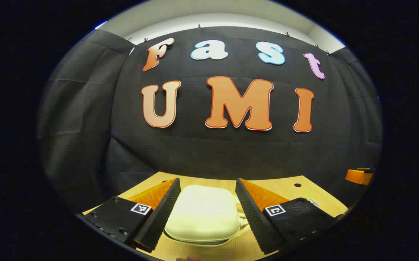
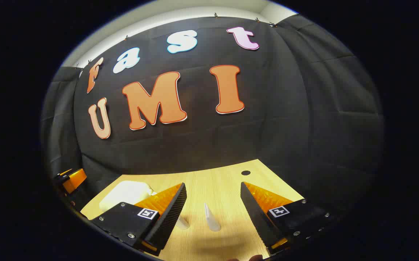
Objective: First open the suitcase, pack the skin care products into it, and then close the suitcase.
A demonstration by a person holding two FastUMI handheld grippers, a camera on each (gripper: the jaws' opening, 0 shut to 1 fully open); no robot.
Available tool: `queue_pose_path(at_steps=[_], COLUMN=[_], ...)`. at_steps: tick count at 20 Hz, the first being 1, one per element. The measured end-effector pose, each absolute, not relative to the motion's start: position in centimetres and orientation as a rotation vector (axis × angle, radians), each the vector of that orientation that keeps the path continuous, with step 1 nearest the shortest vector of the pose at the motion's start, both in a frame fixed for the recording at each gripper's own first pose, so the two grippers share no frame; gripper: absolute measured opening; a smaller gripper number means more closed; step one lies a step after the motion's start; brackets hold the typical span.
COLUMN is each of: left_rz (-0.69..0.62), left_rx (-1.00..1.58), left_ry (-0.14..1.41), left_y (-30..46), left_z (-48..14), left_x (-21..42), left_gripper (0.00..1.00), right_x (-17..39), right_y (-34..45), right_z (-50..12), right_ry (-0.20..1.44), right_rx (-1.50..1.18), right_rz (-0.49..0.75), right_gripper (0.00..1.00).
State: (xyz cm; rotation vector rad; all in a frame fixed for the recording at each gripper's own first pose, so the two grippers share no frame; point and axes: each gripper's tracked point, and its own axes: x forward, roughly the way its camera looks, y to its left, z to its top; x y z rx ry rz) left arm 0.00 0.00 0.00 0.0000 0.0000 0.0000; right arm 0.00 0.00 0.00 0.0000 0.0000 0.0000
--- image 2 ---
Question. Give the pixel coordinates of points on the cream suitcase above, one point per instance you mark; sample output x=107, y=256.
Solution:
x=122, y=195

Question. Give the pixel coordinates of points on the white pump bottle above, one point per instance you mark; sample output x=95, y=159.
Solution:
x=183, y=223

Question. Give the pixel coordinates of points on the white tapered tube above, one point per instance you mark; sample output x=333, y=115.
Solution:
x=212, y=221

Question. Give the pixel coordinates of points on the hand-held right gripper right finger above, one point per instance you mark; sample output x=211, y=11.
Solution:
x=254, y=214

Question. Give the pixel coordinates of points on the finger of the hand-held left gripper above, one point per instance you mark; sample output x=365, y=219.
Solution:
x=75, y=179

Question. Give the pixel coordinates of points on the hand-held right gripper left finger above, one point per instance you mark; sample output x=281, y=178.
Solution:
x=169, y=217

